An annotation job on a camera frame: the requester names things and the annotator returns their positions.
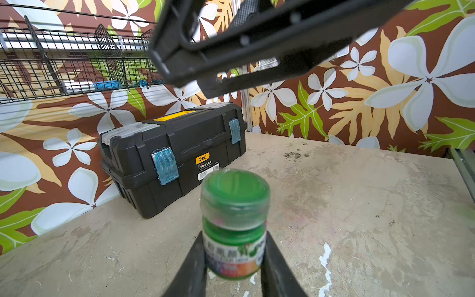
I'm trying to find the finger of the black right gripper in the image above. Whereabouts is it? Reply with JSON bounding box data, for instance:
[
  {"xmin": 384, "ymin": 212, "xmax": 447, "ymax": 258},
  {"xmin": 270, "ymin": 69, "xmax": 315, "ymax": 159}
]
[
  {"xmin": 197, "ymin": 37, "xmax": 353, "ymax": 99},
  {"xmin": 148, "ymin": 0, "xmax": 408, "ymax": 87}
]

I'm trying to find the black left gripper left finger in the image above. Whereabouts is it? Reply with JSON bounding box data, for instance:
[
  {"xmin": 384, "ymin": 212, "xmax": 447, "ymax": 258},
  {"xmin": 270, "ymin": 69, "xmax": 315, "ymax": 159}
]
[{"xmin": 162, "ymin": 231, "xmax": 207, "ymax": 297}]

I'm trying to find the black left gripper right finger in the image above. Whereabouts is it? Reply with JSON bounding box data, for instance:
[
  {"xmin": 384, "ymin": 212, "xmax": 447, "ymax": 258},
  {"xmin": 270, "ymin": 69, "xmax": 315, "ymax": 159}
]
[{"xmin": 261, "ymin": 231, "xmax": 308, "ymax": 297}]

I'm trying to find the green paint jar lid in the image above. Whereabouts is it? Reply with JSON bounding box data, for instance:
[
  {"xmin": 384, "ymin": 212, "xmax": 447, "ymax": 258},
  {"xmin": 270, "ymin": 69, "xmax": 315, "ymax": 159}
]
[{"xmin": 200, "ymin": 168, "xmax": 271, "ymax": 231}]

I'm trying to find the green paint jar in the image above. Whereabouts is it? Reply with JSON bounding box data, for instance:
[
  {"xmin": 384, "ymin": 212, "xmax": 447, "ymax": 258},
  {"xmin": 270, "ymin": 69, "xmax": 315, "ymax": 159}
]
[{"xmin": 202, "ymin": 219, "xmax": 267, "ymax": 279}]

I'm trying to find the black deli toolbox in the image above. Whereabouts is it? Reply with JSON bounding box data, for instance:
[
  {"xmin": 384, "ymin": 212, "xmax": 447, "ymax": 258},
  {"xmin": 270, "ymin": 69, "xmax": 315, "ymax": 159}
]
[{"xmin": 98, "ymin": 103, "xmax": 247, "ymax": 219}]

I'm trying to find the black wire wall basket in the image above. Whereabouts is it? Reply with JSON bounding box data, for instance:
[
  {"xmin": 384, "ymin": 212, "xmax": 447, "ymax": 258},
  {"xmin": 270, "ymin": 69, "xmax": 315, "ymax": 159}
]
[{"xmin": 1, "ymin": 1, "xmax": 164, "ymax": 105}]

